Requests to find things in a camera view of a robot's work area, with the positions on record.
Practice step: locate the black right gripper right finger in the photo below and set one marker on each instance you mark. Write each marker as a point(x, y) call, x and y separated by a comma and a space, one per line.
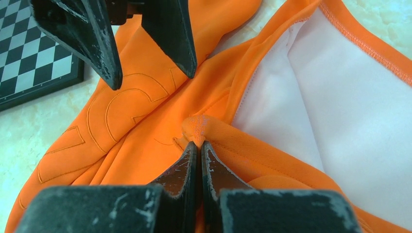
point(233, 206)

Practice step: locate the black white checkerboard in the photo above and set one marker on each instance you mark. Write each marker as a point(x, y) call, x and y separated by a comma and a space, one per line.
point(31, 64)

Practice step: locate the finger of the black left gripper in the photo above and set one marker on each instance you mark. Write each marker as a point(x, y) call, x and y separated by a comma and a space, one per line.
point(167, 22)
point(84, 28)

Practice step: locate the orange fleece jacket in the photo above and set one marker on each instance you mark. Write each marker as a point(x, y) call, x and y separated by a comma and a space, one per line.
point(314, 101)

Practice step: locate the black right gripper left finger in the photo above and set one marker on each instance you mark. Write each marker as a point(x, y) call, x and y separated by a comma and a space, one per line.
point(165, 205)

